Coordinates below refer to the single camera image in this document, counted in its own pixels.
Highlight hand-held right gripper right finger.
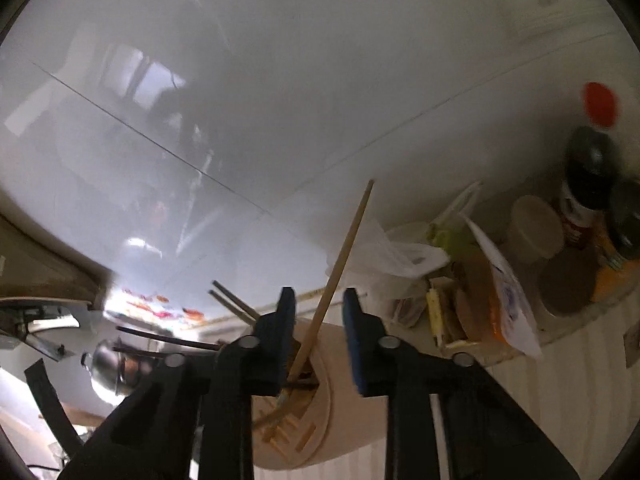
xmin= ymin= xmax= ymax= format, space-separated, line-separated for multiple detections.
xmin=342 ymin=287 xmax=581 ymax=480

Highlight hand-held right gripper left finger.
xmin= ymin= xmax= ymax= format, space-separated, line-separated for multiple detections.
xmin=60 ymin=286 xmax=297 ymax=480

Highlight dark brown chopstick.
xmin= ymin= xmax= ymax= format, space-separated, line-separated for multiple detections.
xmin=207 ymin=289 xmax=257 ymax=325
xmin=212 ymin=280 xmax=263 ymax=321

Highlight white cylindrical utensil holder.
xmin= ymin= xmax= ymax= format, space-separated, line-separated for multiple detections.
xmin=250 ymin=317 xmax=397 ymax=472

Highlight light wooden chopstick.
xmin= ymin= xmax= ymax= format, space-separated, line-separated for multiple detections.
xmin=286 ymin=179 xmax=376 ymax=386
xmin=252 ymin=400 xmax=302 ymax=432

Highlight black chopstick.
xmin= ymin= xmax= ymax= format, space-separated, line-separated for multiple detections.
xmin=112 ymin=346 xmax=168 ymax=358
xmin=116 ymin=326 xmax=222 ymax=351

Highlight yellow packets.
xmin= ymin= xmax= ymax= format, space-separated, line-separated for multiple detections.
xmin=424 ymin=276 xmax=472 ymax=352

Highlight clear plastic bag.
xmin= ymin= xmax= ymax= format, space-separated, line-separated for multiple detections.
xmin=326 ymin=219 xmax=452 ymax=302

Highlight green packet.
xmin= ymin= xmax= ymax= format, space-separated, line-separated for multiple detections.
xmin=426 ymin=220 xmax=469 ymax=262

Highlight white paper bag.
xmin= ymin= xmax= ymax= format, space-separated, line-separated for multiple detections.
xmin=461 ymin=214 xmax=545 ymax=360

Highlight striped counter mat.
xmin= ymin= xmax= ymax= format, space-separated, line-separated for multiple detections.
xmin=430 ymin=285 xmax=640 ymax=480

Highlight white paper cup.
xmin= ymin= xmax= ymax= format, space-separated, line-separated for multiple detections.
xmin=505 ymin=195 xmax=566 ymax=264

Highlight brown lid jar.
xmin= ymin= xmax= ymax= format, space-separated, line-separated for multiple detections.
xmin=537 ymin=247 xmax=602 ymax=319

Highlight red cap sauce bottle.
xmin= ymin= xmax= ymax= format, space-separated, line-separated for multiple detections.
xmin=556 ymin=82 xmax=622 ymax=250

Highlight colourful wall stickers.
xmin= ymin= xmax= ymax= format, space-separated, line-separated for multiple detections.
xmin=119 ymin=287 xmax=207 ymax=324

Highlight black curved strap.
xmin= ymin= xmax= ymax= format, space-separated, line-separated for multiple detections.
xmin=24 ymin=359 xmax=83 ymax=457

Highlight brown wall cabinet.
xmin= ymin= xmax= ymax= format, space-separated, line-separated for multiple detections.
xmin=0 ymin=195 xmax=115 ymax=306

